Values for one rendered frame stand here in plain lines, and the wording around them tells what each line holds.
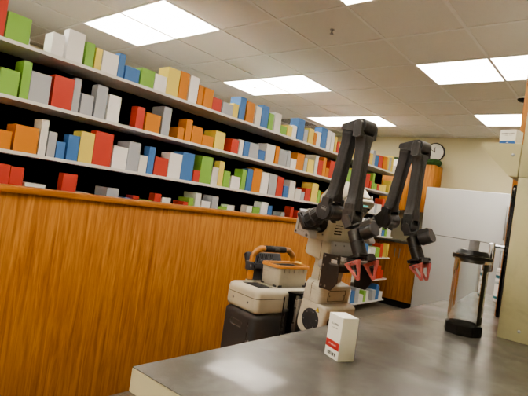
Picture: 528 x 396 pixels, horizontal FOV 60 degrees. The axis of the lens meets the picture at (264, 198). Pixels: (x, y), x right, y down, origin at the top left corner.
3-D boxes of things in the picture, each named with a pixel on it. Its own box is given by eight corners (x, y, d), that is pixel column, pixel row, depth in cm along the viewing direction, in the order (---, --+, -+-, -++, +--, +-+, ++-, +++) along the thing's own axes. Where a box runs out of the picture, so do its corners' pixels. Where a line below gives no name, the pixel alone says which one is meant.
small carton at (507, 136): (521, 151, 145) (523, 132, 145) (514, 148, 142) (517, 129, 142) (504, 151, 149) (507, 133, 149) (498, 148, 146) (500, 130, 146)
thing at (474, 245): (496, 266, 129) (500, 243, 129) (474, 264, 125) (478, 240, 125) (468, 261, 137) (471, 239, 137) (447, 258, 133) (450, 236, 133)
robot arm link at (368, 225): (354, 217, 191) (341, 215, 186) (376, 207, 183) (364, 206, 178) (361, 244, 187) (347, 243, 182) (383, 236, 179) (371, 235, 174)
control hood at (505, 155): (537, 189, 158) (541, 161, 158) (518, 177, 133) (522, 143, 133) (500, 187, 165) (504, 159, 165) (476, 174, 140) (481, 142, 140)
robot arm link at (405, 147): (409, 140, 225) (398, 135, 219) (434, 144, 215) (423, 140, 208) (385, 225, 230) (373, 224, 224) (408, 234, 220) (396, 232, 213)
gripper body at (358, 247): (375, 258, 181) (371, 240, 184) (359, 257, 175) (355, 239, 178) (363, 262, 186) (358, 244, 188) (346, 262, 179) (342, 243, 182)
